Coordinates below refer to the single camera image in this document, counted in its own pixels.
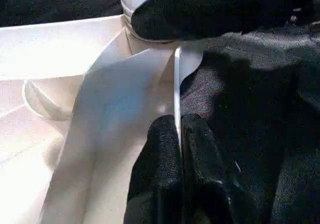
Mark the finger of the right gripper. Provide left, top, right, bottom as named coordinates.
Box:
left=131, top=0, right=251, bottom=41

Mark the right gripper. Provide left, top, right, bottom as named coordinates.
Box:
left=239, top=0, right=320, bottom=32

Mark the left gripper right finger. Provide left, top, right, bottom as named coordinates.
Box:
left=182, top=113, right=253, bottom=224

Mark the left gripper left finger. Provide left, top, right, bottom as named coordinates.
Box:
left=124, top=114, right=186, bottom=224

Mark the white plastic table top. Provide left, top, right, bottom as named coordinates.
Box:
left=0, top=14, right=204, bottom=224

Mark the black mat cover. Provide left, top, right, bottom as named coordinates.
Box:
left=0, top=0, right=320, bottom=224

